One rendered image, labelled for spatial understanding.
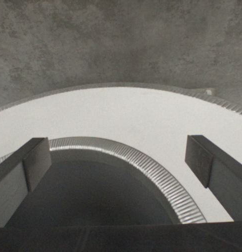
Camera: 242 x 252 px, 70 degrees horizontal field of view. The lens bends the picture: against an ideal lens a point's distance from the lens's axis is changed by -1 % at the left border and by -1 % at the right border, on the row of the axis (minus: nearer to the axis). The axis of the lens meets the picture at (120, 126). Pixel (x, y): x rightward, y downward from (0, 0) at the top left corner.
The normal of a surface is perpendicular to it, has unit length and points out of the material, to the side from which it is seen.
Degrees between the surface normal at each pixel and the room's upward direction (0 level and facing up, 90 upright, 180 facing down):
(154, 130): 90
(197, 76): 0
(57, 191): 25
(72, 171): 6
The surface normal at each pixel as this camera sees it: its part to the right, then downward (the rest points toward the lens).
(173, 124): -0.14, -0.76
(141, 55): -0.09, 0.65
